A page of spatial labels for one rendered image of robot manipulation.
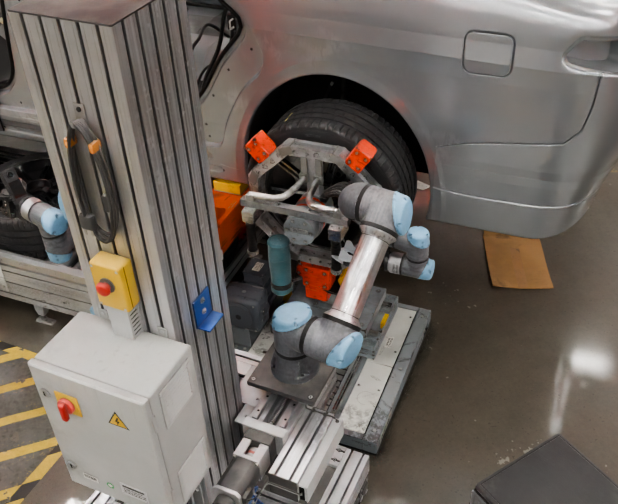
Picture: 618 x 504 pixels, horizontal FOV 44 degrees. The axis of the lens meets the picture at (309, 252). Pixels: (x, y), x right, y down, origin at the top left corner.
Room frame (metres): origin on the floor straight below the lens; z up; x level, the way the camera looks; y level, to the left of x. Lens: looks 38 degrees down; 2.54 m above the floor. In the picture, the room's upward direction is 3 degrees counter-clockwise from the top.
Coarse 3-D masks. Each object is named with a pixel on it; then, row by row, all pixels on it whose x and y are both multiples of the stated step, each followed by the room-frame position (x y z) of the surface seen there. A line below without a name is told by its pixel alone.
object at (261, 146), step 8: (256, 136) 2.54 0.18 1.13; (264, 136) 2.56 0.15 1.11; (248, 144) 2.53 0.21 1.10; (256, 144) 2.52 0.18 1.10; (264, 144) 2.53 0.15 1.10; (272, 144) 2.55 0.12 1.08; (256, 152) 2.52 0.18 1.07; (264, 152) 2.50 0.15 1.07; (272, 152) 2.52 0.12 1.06; (256, 160) 2.52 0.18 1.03
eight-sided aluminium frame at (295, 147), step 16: (288, 144) 2.48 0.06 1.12; (304, 144) 2.48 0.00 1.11; (320, 144) 2.46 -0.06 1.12; (272, 160) 2.51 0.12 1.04; (336, 160) 2.38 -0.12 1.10; (256, 176) 2.52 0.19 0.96; (352, 176) 2.37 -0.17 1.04; (368, 176) 2.38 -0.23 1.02; (256, 224) 2.53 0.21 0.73; (272, 224) 2.55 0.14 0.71; (304, 256) 2.45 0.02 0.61; (320, 256) 2.43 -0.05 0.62
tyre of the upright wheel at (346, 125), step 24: (288, 120) 2.62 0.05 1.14; (312, 120) 2.54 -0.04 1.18; (336, 120) 2.54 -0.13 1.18; (360, 120) 2.56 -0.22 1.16; (384, 120) 2.62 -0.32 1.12; (336, 144) 2.48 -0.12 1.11; (384, 144) 2.50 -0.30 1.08; (384, 168) 2.40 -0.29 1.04; (408, 168) 2.51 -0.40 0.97; (408, 192) 2.46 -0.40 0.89
